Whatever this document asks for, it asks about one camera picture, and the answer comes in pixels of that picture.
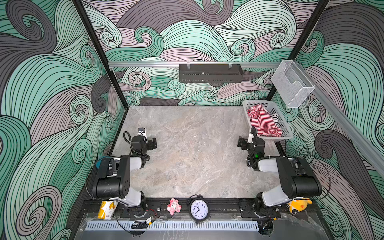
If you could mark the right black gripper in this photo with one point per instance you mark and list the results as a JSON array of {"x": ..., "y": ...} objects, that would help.
[{"x": 241, "y": 142}]

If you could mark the yellow plush toy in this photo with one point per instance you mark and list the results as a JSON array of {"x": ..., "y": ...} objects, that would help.
[{"x": 299, "y": 205}]

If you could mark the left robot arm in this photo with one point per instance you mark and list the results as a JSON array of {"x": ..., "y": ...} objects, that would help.
[{"x": 113, "y": 178}]

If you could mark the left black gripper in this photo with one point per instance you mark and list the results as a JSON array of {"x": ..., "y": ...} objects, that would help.
[{"x": 151, "y": 143}]

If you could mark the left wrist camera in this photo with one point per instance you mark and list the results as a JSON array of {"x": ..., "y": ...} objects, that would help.
[{"x": 142, "y": 132}]

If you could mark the aluminium rail right wall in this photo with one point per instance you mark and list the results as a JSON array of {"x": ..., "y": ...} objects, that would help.
[{"x": 355, "y": 100}]

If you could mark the teal lid white mug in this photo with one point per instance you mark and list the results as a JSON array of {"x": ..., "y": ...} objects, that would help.
[{"x": 98, "y": 162}]

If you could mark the yellow drink cup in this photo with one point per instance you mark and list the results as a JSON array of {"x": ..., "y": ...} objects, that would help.
[{"x": 107, "y": 210}]

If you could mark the aluminium rail wall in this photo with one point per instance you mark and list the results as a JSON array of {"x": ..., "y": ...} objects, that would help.
[
  {"x": 355, "y": 100},
  {"x": 152, "y": 64}
]

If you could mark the aluminium rail back wall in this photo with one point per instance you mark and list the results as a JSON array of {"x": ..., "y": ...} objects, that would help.
[{"x": 152, "y": 64}]

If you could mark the clear wall-mounted bin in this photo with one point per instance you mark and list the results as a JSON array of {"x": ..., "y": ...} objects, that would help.
[{"x": 292, "y": 83}]

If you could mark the pink plush toy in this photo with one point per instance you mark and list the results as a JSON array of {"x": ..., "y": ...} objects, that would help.
[{"x": 174, "y": 206}]

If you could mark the white slotted cable duct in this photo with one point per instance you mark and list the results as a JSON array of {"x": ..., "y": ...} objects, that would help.
[{"x": 175, "y": 226}]

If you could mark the black alarm clock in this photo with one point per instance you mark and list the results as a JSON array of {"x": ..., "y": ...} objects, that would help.
[{"x": 199, "y": 209}]

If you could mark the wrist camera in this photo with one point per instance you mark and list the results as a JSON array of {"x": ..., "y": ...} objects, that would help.
[
  {"x": 142, "y": 132},
  {"x": 253, "y": 137}
]

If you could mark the black wall shelf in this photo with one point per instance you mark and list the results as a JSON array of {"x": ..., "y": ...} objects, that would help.
[{"x": 216, "y": 75}]

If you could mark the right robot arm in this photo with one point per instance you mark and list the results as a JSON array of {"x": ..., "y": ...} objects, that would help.
[{"x": 298, "y": 182}]

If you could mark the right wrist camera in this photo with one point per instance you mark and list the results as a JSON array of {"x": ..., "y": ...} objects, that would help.
[{"x": 253, "y": 137}]

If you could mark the grey plastic laundry basket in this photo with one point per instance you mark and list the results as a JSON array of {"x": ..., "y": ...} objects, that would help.
[{"x": 273, "y": 109}]

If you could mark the red white striped tank top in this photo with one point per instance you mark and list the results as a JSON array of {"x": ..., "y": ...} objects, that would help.
[{"x": 265, "y": 124}]

